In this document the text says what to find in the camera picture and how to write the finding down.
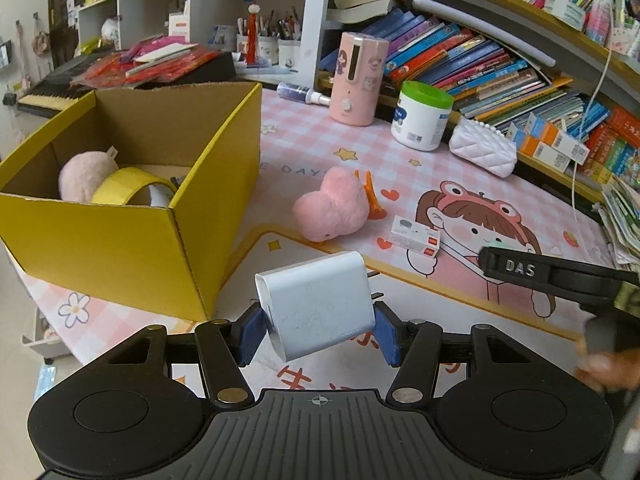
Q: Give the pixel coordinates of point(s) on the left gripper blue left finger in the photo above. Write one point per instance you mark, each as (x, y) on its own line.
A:
(221, 340)

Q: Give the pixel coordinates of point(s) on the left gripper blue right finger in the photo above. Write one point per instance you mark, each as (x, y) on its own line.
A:
(397, 338)

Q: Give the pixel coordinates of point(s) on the white power adapter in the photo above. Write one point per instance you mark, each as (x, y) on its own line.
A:
(313, 305)

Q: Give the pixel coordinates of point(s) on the small white red box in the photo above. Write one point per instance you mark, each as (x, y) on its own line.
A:
(414, 236)

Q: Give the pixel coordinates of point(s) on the pink heart plush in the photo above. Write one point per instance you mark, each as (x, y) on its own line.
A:
(339, 207)

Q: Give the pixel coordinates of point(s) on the yellow tape roll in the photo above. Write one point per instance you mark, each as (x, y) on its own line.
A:
(134, 187)

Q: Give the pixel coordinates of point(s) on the large pink plush toy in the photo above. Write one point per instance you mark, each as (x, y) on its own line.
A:
(83, 174)

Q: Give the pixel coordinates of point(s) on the right human hand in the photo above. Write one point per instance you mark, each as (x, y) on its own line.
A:
(606, 371)

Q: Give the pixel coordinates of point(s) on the stack of papers and magazines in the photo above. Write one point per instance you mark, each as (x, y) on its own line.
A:
(619, 213)

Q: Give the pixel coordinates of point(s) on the yellow cardboard box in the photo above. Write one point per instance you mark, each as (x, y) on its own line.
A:
(204, 138)

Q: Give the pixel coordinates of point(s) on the pink cartoon table mat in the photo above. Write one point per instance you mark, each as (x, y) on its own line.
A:
(469, 208)

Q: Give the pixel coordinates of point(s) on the orange blue white box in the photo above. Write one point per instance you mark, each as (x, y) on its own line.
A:
(545, 142)

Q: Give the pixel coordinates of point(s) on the white quilted pouch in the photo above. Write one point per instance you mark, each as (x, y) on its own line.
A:
(484, 146)

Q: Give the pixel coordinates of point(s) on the white jar green lid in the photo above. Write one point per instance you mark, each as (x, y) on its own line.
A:
(421, 115)

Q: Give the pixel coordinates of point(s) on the row of leaning books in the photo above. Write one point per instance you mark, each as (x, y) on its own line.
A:
(488, 80)

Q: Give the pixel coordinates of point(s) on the pink cylindrical humidifier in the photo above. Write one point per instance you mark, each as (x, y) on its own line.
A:
(357, 79)

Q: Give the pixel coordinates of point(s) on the white pen holder cup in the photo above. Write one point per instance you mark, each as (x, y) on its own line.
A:
(279, 52)

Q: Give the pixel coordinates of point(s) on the red tassel doll ornament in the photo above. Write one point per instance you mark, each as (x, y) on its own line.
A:
(252, 34)

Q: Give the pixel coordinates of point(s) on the black electronic keyboard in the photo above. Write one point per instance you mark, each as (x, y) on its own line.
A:
(54, 94)

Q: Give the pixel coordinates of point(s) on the white cubby shelf unit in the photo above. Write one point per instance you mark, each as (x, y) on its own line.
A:
(197, 20)

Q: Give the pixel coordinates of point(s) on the white rolled paper tube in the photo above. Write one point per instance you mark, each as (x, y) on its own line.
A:
(471, 21)

